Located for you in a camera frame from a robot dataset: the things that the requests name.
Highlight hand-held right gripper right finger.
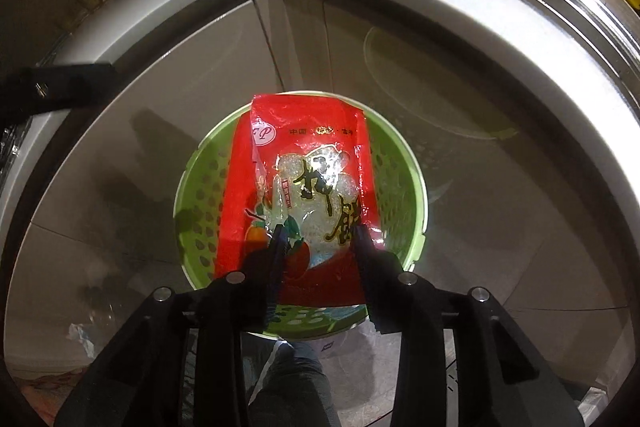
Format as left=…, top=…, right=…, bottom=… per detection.
left=351, top=226, right=587, bottom=427

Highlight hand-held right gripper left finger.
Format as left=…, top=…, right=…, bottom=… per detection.
left=54, top=226, right=292, bottom=427

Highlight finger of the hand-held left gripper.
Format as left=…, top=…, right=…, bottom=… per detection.
left=0, top=63, right=115, bottom=118

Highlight green perforated plastic basket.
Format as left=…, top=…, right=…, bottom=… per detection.
left=173, top=99, right=429, bottom=342

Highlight red snack packet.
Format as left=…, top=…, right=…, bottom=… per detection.
left=214, top=94, right=386, bottom=308

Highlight clear plastic wrapper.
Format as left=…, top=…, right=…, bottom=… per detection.
left=0, top=114, right=34, bottom=194

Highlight grey pants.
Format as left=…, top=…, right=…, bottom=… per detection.
left=249, top=339, right=347, bottom=427

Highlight crumpled plastic bag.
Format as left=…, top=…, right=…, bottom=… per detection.
left=67, top=322, right=97, bottom=359

